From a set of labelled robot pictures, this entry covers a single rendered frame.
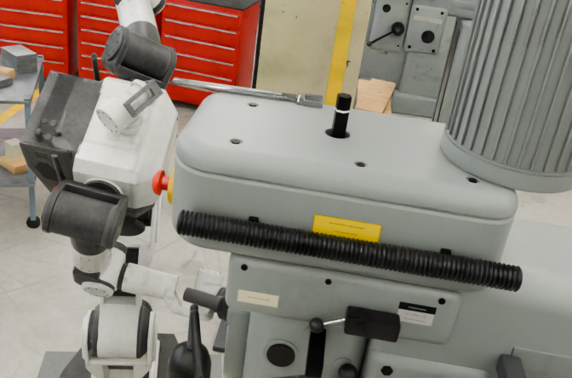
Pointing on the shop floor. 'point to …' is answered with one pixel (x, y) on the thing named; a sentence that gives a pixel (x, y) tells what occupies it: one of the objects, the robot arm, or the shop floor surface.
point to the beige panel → (315, 30)
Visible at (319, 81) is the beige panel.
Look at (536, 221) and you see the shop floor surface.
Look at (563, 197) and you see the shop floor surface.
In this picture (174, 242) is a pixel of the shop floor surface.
